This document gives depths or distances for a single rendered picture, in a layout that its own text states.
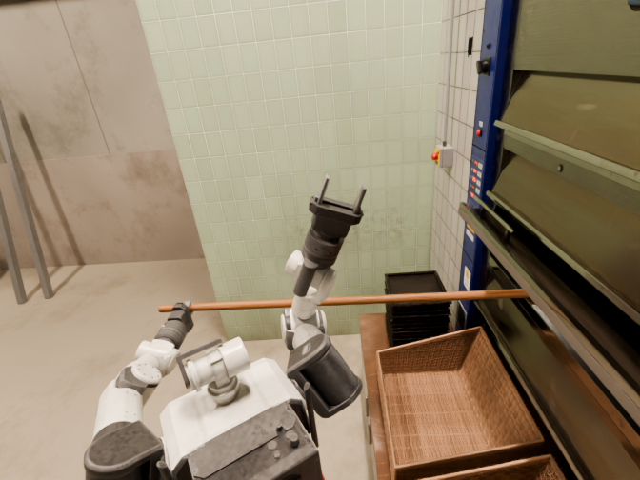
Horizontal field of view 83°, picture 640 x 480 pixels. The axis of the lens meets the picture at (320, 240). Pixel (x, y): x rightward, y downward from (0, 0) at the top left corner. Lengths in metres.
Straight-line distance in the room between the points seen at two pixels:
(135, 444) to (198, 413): 0.11
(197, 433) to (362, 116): 1.90
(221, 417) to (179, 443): 0.08
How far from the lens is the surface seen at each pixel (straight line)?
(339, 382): 0.85
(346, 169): 2.34
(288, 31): 2.27
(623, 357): 0.96
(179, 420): 0.82
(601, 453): 1.29
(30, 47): 4.71
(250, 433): 0.75
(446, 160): 2.06
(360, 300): 1.32
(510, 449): 1.47
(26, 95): 4.85
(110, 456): 0.80
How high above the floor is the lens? 1.98
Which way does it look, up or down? 26 degrees down
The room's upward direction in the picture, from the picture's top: 6 degrees counter-clockwise
